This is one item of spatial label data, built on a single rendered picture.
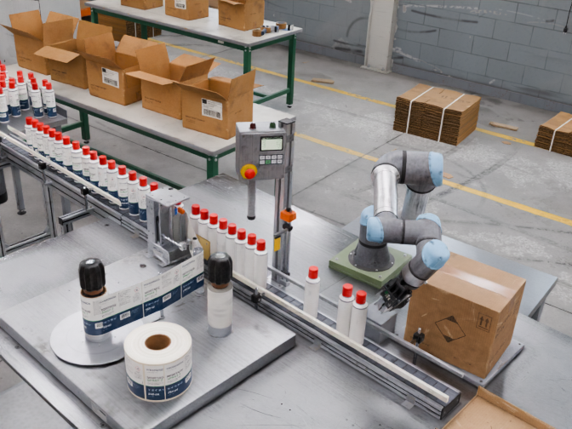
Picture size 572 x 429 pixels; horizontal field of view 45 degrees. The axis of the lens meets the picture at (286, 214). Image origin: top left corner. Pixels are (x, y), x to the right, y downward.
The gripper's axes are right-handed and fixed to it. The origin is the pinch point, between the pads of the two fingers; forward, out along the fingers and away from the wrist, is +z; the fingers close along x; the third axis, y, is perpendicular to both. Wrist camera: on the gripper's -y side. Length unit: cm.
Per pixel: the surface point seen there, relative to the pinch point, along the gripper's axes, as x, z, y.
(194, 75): -198, 118, -112
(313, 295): -18.8, 20.1, 3.0
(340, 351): 1.4, 23.2, 6.2
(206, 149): -144, 117, -82
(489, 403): 43.3, 1.8, -11.3
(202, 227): -70, 46, 5
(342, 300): -10.1, 9.0, 3.8
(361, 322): -1.0, 9.9, 2.4
